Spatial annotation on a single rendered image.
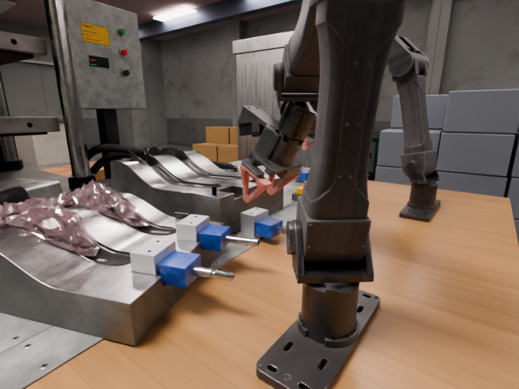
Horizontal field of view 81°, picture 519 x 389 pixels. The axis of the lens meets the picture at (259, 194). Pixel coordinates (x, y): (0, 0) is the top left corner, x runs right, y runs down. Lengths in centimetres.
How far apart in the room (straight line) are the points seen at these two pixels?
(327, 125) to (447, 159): 214
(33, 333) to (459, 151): 231
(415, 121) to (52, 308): 84
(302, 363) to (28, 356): 29
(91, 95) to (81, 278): 106
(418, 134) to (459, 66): 593
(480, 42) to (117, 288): 671
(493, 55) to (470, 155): 450
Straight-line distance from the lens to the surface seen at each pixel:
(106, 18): 152
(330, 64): 28
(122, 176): 85
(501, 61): 678
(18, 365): 44
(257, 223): 61
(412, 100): 90
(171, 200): 71
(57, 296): 44
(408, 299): 50
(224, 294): 47
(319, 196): 31
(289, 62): 48
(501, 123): 239
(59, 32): 127
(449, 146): 240
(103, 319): 41
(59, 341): 45
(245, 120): 60
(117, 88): 149
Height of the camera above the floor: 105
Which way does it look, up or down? 15 degrees down
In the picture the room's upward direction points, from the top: straight up
